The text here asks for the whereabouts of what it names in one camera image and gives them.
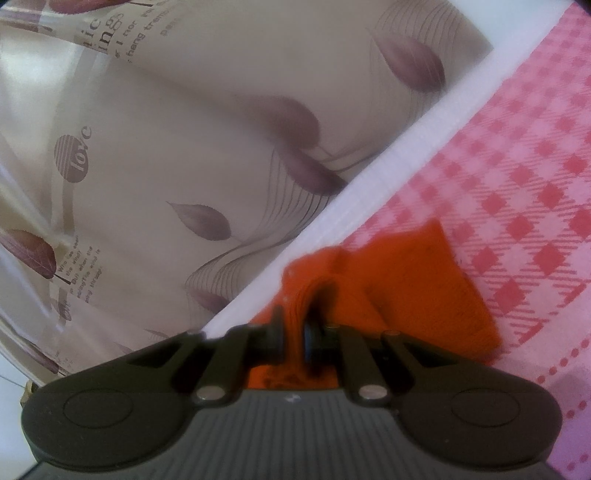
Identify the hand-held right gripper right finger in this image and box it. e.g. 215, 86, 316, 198
302, 318, 458, 409

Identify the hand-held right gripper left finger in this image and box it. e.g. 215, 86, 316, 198
117, 305, 286, 409

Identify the red knitted sweater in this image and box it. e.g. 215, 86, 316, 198
247, 220, 505, 394

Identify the beige leaf print curtain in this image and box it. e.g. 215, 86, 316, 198
0, 0, 496, 385

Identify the pink checkered bed sheet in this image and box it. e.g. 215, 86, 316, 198
341, 0, 591, 480

